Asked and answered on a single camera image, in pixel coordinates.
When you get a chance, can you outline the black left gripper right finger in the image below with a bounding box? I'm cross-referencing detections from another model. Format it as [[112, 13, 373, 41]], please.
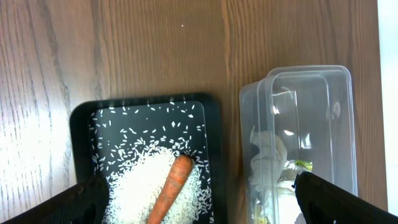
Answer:
[[293, 172, 397, 224]]

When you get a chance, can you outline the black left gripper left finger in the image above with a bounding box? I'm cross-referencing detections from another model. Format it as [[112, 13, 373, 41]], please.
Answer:
[[6, 175, 109, 224]]

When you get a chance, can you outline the yellow snack wrapper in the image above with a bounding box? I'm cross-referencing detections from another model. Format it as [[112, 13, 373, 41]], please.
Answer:
[[295, 160, 313, 172]]

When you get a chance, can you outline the silver foil wrapper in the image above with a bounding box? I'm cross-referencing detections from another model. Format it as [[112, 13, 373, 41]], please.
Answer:
[[257, 160, 308, 224]]

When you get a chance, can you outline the white tissue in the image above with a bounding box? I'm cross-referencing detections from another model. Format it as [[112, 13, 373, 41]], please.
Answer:
[[249, 128, 287, 222]]

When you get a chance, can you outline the pile of white rice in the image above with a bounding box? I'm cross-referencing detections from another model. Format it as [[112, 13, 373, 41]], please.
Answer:
[[88, 101, 215, 223]]

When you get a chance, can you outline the orange carrot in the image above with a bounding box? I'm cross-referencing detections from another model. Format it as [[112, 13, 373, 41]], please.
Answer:
[[147, 155, 193, 224]]

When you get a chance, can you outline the black waste tray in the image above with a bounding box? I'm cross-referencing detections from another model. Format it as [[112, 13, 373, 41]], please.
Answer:
[[70, 93, 228, 223]]

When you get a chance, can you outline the clear plastic bin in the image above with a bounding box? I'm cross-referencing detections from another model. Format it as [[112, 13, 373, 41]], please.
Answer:
[[239, 65, 358, 223]]

